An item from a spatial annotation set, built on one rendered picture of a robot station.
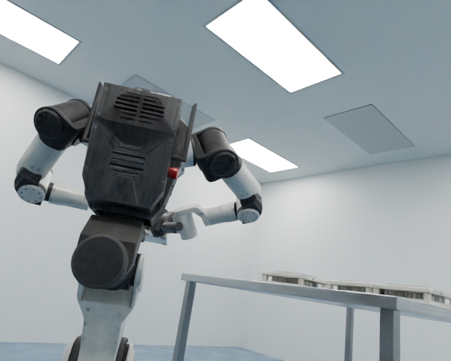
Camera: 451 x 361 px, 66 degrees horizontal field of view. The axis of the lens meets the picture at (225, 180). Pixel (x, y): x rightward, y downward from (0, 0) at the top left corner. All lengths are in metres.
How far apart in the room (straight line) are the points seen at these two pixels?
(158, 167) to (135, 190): 0.08
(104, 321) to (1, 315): 3.52
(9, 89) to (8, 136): 0.54
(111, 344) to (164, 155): 0.56
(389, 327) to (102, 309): 0.78
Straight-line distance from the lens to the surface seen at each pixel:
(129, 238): 0.85
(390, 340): 1.12
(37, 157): 1.18
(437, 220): 5.03
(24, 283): 4.57
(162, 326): 5.41
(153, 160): 0.87
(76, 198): 1.29
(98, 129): 0.90
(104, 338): 1.13
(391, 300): 1.10
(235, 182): 1.12
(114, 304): 1.06
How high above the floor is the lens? 0.84
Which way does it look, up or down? 17 degrees up
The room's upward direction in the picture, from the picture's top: 9 degrees clockwise
